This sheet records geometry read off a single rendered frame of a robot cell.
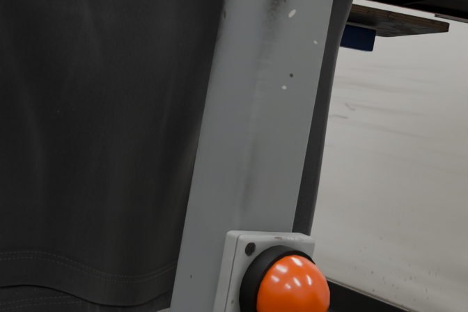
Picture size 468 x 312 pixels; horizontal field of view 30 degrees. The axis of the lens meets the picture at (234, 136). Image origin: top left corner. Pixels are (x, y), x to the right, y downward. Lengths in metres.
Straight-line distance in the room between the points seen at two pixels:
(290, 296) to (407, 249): 2.66
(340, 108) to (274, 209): 2.87
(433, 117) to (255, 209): 2.61
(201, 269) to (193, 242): 0.01
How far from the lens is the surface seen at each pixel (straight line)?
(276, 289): 0.40
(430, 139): 3.02
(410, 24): 1.82
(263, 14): 0.41
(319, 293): 0.40
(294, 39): 0.42
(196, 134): 0.76
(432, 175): 3.00
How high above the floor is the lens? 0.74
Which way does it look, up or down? 3 degrees down
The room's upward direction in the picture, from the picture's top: 10 degrees clockwise
